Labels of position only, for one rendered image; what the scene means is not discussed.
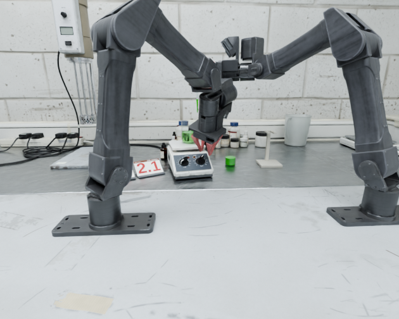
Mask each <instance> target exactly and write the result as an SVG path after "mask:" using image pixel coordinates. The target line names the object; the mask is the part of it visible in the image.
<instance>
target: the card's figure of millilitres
mask: <svg viewBox="0 0 399 319"><path fill-rule="evenodd" d="M135 166H136V169H137V173H138V174H143V173H150V172H157V171H161V170H162V168H161V166H160V162H159V161H158V160H156V161H147V162H142V163H135Z"/></svg>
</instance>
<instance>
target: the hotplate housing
mask: <svg viewBox="0 0 399 319"><path fill-rule="evenodd" d="M202 153H207V155H208V152H207V151H206V150H205V149H203V150H202V152H200V151H199V149H189V150H178V151H174V150H172V149H171V147H170V146H168V147H167V158H168V162H169V165H170V167H171V169H172V172H173V174H174V177H175V179H184V178H198V177H212V176H213V166H212V163H211V161H210V157H209V155H208V159H209V161H210V165H211V168H212V169H208V170H193V171H184V172H177V171H176V169H175V162H174V155H183V154H202Z"/></svg>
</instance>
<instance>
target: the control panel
mask: <svg viewBox="0 0 399 319"><path fill-rule="evenodd" d="M201 155H204V159H205V164H203V165H199V164H197V163H196V158H200V156H201ZM185 156H188V157H189V158H188V159H187V160H188V161H189V164H188V165H187V166H182V165H180V164H179V160H180V159H182V158H184V157H185ZM193 156H195V158H193ZM174 162H175V169H176V171H177V172H184V171H193V170H208V169H212V168H211V165H210V161H209V159H208V155H207V153H202V154H183V155H174Z"/></svg>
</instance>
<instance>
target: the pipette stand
mask: <svg viewBox="0 0 399 319"><path fill-rule="evenodd" d="M265 132H266V133H267V140H266V148H265V159H256V162H257V163H258V164H259V165H260V167H261V168H282V166H283V165H281V164H280V162H278V161H277V160H276V159H269V149H270V135H271V133H273V134H277V133H276V132H274V131H273V130H265Z"/></svg>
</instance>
